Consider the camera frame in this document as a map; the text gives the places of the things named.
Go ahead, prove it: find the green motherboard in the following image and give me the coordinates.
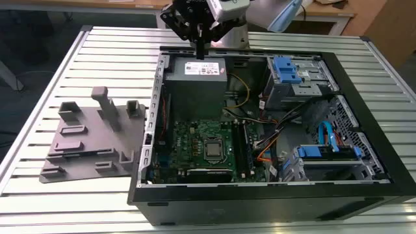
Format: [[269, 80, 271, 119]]
[[152, 118, 280, 184]]

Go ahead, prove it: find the gray parts rack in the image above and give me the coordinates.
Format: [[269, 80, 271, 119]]
[[39, 86, 149, 183]]

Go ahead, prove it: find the CPU socket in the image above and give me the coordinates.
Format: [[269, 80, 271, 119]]
[[201, 136, 228, 164]]

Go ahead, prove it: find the blue disk carrier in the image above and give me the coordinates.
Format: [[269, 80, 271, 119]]
[[299, 145, 353, 159]]

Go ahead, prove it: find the gray power supply unit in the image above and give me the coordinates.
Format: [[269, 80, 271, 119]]
[[163, 57, 228, 122]]

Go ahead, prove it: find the orange wire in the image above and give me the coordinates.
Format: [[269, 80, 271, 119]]
[[256, 145, 277, 163]]

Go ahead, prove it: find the brown wooden cabinet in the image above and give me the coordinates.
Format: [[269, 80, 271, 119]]
[[343, 0, 416, 73]]

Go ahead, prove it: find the black office chair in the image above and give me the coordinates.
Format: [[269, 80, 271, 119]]
[[0, 9, 55, 66]]

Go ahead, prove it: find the green RAM stick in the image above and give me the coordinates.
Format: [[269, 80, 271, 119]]
[[244, 123, 256, 175]]

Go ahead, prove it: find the black graphics card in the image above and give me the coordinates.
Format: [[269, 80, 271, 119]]
[[185, 167, 235, 184]]

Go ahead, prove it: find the black cable bundle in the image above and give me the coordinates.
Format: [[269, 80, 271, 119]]
[[260, 96, 336, 147]]

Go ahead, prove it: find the yellow wire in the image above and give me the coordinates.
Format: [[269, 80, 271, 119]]
[[225, 73, 251, 109]]

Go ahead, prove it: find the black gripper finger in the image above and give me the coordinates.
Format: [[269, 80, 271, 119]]
[[200, 20, 235, 60], [160, 6, 201, 60]]

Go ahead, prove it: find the black open PC case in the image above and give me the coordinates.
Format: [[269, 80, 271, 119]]
[[125, 45, 409, 226]]

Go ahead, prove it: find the gray wrist camera with bracket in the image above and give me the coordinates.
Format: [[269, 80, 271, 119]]
[[207, 0, 248, 23]]

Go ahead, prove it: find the red wire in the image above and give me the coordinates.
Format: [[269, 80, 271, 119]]
[[161, 95, 169, 144]]

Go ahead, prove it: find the blue SATA cable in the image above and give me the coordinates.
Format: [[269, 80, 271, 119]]
[[317, 121, 340, 153]]

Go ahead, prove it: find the blue drive carrier latch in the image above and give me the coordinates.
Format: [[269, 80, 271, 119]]
[[273, 56, 304, 84]]

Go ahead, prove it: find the wooden desk white frame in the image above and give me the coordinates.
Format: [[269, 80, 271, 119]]
[[109, 0, 357, 37]]

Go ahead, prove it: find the metal drive cage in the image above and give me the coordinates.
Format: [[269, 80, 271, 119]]
[[263, 55, 339, 111]]

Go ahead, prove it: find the silver CPU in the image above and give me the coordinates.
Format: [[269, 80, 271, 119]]
[[205, 141, 223, 156]]

